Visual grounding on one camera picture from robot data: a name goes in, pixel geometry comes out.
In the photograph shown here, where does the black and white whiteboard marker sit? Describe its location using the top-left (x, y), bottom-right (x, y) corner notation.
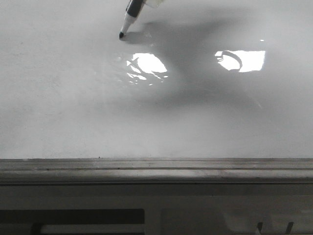
top-left (119, 0), bottom-right (145, 39)

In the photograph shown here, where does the red round magnet with tape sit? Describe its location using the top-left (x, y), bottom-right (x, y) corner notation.
top-left (144, 0), bottom-right (164, 8)

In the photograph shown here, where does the grey metal whiteboard tray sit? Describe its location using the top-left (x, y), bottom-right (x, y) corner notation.
top-left (0, 158), bottom-right (313, 185)

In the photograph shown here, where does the white whiteboard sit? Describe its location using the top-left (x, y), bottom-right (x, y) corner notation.
top-left (0, 0), bottom-right (313, 159)

